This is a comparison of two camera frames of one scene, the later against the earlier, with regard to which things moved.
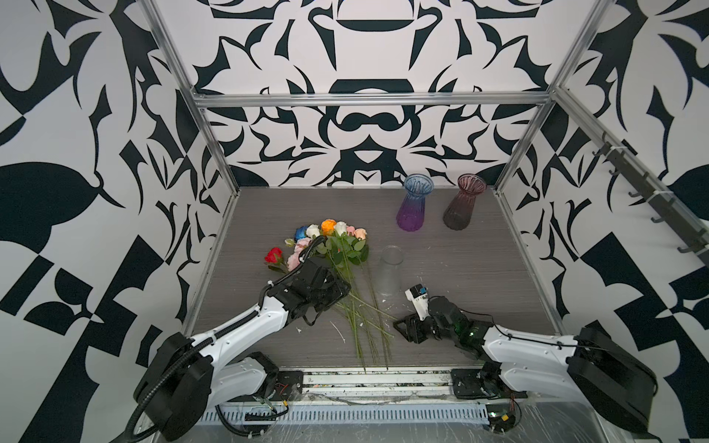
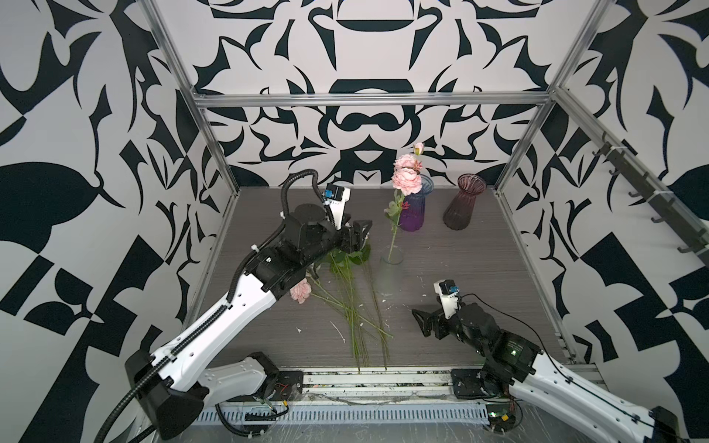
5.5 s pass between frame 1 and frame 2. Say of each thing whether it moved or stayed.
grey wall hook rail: stayed
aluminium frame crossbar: stayed
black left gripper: moved
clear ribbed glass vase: stayed
